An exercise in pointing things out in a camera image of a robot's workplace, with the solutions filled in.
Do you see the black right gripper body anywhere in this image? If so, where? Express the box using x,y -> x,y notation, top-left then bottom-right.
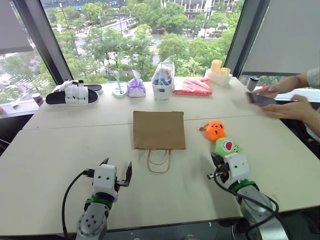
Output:
214,161 -> 230,184

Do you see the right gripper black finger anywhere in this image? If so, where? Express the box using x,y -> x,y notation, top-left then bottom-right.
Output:
210,151 -> 226,168

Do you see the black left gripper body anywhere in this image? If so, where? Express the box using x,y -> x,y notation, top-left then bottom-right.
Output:
115,178 -> 131,188

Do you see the black smartphone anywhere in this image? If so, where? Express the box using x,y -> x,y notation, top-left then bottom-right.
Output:
245,91 -> 278,108

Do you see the brown paper bag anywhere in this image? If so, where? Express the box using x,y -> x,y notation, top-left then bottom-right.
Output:
132,110 -> 187,174

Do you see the purple tissue pack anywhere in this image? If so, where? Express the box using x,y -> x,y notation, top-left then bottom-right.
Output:
126,69 -> 147,99

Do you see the clear plastic bag of items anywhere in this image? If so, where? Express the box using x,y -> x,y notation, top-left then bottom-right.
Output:
151,57 -> 176,86

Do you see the person's left hand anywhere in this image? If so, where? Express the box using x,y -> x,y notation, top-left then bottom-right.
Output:
259,95 -> 315,122

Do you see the person's right hand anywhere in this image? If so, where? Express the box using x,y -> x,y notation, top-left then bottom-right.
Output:
254,76 -> 295,99

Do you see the green plush toy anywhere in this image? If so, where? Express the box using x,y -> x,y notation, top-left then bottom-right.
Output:
214,136 -> 244,158

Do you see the orange plush toy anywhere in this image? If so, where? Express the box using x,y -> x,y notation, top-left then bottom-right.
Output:
199,119 -> 228,142

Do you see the white and navy slipper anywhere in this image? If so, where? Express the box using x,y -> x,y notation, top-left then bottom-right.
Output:
45,80 -> 100,108
53,79 -> 104,96

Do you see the red plastic package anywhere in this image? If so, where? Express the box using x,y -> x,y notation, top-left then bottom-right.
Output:
172,77 -> 214,97

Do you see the white foam tray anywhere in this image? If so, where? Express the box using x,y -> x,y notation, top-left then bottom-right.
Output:
204,67 -> 234,88

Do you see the grey cylindrical bottle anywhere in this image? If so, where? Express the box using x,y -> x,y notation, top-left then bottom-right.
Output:
247,75 -> 261,93

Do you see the white plastic storage bin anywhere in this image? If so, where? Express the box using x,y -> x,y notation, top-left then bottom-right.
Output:
151,79 -> 176,101

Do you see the white cup with red label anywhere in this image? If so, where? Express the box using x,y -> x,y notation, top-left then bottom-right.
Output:
31,92 -> 46,108

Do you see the grey roller blind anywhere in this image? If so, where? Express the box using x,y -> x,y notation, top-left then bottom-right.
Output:
0,0 -> 35,55
242,0 -> 320,77

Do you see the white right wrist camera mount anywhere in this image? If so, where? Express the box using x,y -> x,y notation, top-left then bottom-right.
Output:
224,152 -> 250,185

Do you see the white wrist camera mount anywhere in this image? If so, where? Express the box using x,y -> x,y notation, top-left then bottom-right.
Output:
224,152 -> 250,185
92,164 -> 121,201

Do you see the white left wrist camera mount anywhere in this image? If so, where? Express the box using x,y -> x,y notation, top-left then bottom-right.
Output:
92,164 -> 121,201

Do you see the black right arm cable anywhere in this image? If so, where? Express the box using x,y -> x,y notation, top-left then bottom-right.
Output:
206,171 -> 280,235

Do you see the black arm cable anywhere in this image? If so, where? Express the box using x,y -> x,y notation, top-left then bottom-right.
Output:
61,169 -> 96,239
206,171 -> 280,235

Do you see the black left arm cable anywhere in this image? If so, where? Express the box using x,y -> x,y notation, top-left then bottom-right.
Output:
61,169 -> 96,239

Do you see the dark window frame post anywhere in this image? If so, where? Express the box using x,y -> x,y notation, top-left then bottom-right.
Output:
224,0 -> 272,79
12,0 -> 74,86

